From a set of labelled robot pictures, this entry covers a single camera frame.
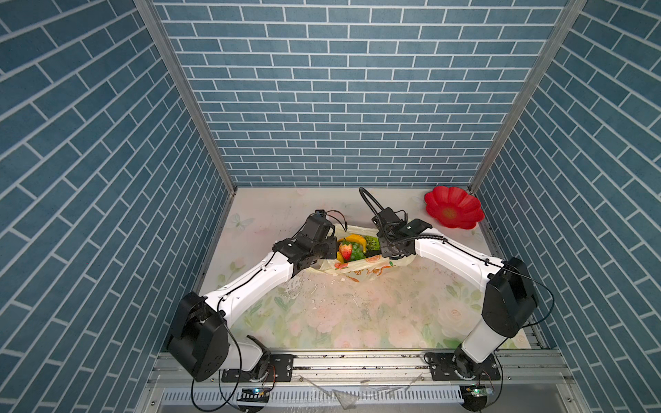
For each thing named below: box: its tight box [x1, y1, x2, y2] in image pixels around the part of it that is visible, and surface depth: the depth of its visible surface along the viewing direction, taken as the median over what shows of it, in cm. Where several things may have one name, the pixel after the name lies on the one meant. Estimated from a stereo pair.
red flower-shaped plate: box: [424, 185, 485, 230], surface depth 117 cm
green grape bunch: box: [351, 242, 366, 261], surface depth 95 cm
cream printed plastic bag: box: [309, 223, 417, 284], surface depth 84 cm
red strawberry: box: [339, 240, 353, 261], surface depth 93 cm
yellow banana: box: [337, 234, 368, 254], surface depth 98 cm
